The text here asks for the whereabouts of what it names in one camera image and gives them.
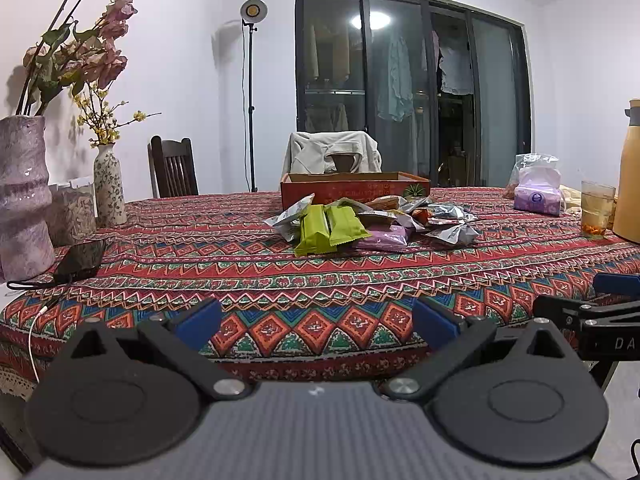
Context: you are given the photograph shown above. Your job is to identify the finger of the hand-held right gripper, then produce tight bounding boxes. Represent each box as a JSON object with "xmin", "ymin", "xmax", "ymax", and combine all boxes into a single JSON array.
[
  {"xmin": 580, "ymin": 273, "xmax": 640, "ymax": 311},
  {"xmin": 532, "ymin": 295, "xmax": 603, "ymax": 335}
]

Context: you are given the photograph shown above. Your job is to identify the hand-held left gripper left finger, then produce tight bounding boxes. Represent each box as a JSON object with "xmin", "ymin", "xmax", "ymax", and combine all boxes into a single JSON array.
[{"xmin": 62, "ymin": 298, "xmax": 255, "ymax": 402}]

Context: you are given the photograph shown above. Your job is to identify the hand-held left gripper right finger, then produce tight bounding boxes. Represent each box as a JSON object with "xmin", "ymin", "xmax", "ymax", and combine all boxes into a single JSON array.
[{"xmin": 381, "ymin": 296, "xmax": 581, "ymax": 403}]

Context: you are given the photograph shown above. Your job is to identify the purple snack packet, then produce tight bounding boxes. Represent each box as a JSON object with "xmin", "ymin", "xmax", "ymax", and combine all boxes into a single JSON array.
[{"xmin": 356, "ymin": 224, "xmax": 417, "ymax": 252}]

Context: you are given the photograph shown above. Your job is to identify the green snack packet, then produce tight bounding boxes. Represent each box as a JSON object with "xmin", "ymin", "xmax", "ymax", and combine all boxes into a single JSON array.
[
  {"xmin": 294, "ymin": 205, "xmax": 332, "ymax": 257},
  {"xmin": 325, "ymin": 205, "xmax": 374, "ymax": 252}
]

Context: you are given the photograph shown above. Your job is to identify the orange cardboard box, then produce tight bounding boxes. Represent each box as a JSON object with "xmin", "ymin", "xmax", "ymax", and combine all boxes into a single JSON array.
[{"xmin": 280, "ymin": 171, "xmax": 432, "ymax": 213}]

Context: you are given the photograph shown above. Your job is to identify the glass cup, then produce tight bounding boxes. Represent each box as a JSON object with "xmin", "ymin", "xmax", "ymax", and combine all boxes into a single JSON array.
[{"xmin": 580, "ymin": 180, "xmax": 617, "ymax": 240}]

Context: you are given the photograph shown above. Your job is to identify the pile of silver packets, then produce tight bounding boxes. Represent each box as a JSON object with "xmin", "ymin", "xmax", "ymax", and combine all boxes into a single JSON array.
[{"xmin": 264, "ymin": 193, "xmax": 482, "ymax": 247}]

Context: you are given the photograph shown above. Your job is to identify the yellow thermos jug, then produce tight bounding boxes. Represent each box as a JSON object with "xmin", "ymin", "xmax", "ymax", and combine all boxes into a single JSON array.
[{"xmin": 612, "ymin": 99, "xmax": 640, "ymax": 245}]

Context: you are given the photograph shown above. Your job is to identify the purple tissue pack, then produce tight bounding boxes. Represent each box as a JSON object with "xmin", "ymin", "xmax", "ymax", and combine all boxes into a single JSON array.
[{"xmin": 513, "ymin": 167, "xmax": 564, "ymax": 217}]

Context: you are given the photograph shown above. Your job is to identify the black phone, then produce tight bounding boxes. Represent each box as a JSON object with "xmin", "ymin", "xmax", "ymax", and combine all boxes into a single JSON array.
[{"xmin": 52, "ymin": 239, "xmax": 109, "ymax": 284}]

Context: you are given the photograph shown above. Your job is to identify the clear plastic bag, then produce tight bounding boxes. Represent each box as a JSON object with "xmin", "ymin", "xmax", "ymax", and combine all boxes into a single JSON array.
[{"xmin": 504, "ymin": 152, "xmax": 562, "ymax": 202}]

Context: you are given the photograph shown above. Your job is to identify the dark wooden chair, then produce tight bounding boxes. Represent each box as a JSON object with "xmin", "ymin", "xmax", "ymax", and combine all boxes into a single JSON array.
[
  {"xmin": 147, "ymin": 135, "xmax": 200, "ymax": 199},
  {"xmin": 324, "ymin": 154, "xmax": 360, "ymax": 174}
]

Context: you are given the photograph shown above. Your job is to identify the small floral vase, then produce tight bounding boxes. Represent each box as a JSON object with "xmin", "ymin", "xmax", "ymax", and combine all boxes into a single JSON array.
[{"xmin": 93, "ymin": 142, "xmax": 129, "ymax": 228}]

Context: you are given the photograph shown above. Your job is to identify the beige jacket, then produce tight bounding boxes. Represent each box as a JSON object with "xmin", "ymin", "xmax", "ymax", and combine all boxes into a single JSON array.
[{"xmin": 281, "ymin": 131, "xmax": 384, "ymax": 179}]

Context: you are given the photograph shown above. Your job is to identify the sliding glass door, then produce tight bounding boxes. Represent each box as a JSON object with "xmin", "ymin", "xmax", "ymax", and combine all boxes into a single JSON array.
[{"xmin": 295, "ymin": 0, "xmax": 534, "ymax": 192}]

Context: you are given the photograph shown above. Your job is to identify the large purple ceramic vase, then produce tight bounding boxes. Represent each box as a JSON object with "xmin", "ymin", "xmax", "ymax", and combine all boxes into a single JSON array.
[{"xmin": 0, "ymin": 115, "xmax": 57, "ymax": 282}]

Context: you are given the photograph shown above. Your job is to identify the yellow flower branches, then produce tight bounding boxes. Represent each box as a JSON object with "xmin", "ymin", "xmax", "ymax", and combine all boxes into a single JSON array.
[{"xmin": 74, "ymin": 82, "xmax": 163, "ymax": 149}]

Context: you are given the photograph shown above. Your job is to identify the floor lamp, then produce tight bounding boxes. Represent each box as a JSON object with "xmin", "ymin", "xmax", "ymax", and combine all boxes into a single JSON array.
[{"xmin": 240, "ymin": 0, "xmax": 269, "ymax": 194}]

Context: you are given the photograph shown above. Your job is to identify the light green hanging garment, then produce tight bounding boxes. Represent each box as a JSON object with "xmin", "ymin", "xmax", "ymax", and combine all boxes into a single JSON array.
[{"xmin": 376, "ymin": 34, "xmax": 417, "ymax": 122}]

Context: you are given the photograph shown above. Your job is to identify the white hanging garment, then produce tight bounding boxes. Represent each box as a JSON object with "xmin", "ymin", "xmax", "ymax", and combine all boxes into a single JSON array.
[{"xmin": 439, "ymin": 44, "xmax": 474, "ymax": 96}]

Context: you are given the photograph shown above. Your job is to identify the pink dried flowers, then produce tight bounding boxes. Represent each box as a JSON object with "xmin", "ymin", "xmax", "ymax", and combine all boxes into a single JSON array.
[{"xmin": 15, "ymin": 0, "xmax": 139, "ymax": 117}]

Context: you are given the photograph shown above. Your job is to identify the white cable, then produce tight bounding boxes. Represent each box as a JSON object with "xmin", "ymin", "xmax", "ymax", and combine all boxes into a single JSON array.
[{"xmin": 27, "ymin": 299, "xmax": 62, "ymax": 386}]

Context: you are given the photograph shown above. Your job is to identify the black cable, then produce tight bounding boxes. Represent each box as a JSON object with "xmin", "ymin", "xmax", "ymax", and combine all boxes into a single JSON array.
[{"xmin": 6, "ymin": 276, "xmax": 68, "ymax": 292}]

